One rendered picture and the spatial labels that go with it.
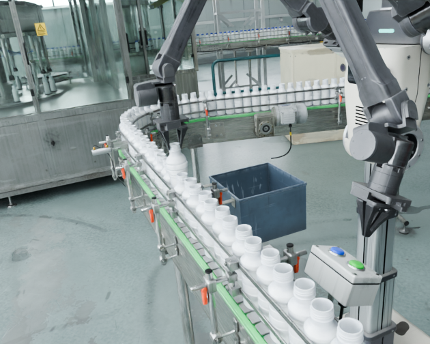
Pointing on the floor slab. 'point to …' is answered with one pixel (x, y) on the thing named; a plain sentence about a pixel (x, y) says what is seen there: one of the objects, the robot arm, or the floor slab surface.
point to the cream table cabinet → (304, 52)
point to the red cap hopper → (233, 26)
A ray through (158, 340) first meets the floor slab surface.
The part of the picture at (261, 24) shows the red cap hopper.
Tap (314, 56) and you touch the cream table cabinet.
